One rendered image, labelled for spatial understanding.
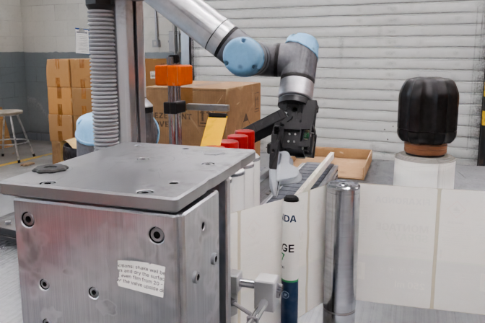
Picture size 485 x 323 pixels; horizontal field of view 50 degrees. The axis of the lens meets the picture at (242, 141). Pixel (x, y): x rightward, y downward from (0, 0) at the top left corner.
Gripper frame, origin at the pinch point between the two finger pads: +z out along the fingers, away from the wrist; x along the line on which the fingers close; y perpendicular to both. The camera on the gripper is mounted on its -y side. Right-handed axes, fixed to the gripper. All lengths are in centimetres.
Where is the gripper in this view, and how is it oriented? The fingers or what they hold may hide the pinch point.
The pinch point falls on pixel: (272, 189)
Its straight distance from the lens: 107.0
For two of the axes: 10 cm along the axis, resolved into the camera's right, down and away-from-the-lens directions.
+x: 2.7, 3.5, 9.0
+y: 9.5, 0.6, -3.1
